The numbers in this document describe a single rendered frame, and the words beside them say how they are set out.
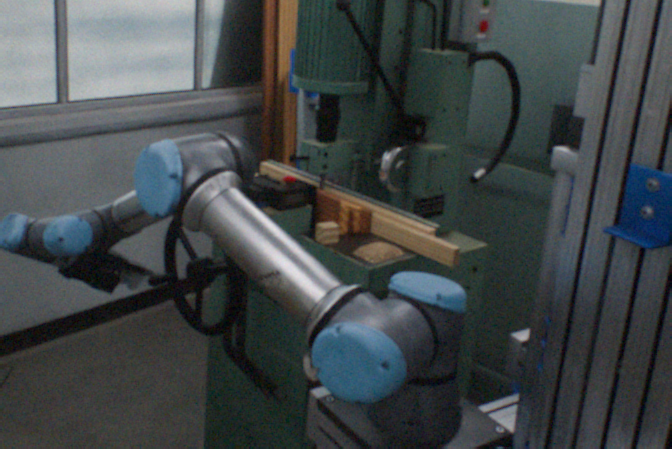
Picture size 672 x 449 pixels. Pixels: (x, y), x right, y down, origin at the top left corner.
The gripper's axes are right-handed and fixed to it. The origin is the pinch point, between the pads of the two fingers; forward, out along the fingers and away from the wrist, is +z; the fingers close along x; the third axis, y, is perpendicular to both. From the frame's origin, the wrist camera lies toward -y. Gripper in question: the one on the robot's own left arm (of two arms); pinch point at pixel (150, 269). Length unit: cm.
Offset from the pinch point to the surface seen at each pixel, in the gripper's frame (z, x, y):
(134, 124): 54, -120, -32
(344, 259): 14.8, 38.0, -21.3
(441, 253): 27, 51, -31
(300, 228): 14.8, 22.5, -23.1
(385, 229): 27, 35, -31
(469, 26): 30, 28, -83
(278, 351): 29.8, 19.1, 5.1
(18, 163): 18, -116, -2
